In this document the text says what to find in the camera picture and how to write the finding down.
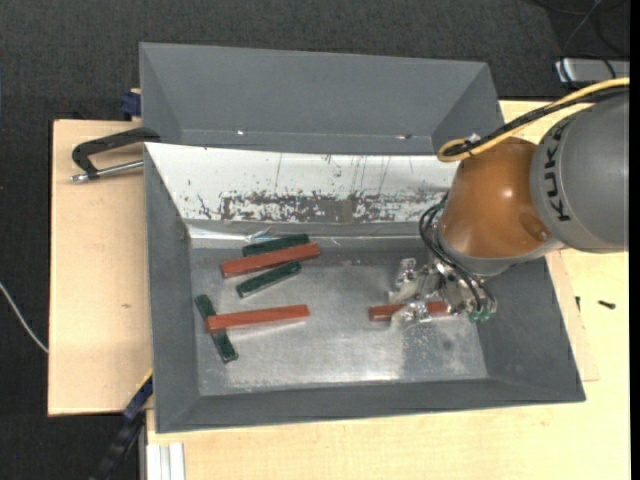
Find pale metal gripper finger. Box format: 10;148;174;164
388;257;426;303
390;301;434;325

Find red-brown flat block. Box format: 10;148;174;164
368;301;449;324
204;304;311;334
220;242;322;280

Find grey metal bin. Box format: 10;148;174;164
138;41;587;434

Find dark green flat block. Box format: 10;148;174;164
242;233;311;258
194;294;240;365
235;260;303;299

